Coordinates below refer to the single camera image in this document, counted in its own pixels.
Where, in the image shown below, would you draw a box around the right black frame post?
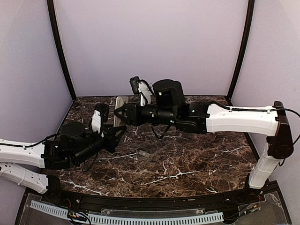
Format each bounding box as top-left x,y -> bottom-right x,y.
226,0 -> 255,103

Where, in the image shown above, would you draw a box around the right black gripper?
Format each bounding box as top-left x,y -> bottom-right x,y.
114,101 -> 178,126

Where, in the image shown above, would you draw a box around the grey battery cover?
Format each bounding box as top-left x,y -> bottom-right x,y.
138,150 -> 151,158

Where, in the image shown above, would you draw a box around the white remote control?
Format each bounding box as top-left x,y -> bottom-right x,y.
113,96 -> 129,127

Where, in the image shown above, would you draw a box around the black front rail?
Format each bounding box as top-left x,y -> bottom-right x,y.
25,181 -> 282,212

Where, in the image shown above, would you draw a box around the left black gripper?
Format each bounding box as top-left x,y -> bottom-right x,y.
74,123 -> 126,165

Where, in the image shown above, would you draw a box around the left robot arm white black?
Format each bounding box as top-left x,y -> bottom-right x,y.
0,104 -> 127,204

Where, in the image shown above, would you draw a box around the white slotted cable duct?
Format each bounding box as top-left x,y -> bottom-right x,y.
30,200 -> 224,225

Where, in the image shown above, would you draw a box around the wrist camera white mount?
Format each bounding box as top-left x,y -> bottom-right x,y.
129,76 -> 154,106
90,104 -> 109,135

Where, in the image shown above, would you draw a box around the left black frame post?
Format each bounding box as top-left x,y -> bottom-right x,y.
46,0 -> 77,102

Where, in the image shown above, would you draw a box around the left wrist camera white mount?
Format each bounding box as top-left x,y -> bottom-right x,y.
90,104 -> 109,135

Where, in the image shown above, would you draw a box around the black frame post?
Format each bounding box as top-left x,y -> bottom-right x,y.
46,0 -> 77,102
226,0 -> 255,103

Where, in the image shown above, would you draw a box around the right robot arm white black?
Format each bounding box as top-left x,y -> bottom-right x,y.
113,77 -> 295,203

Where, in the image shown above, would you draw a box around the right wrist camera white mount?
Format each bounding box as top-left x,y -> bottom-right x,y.
129,76 -> 154,106

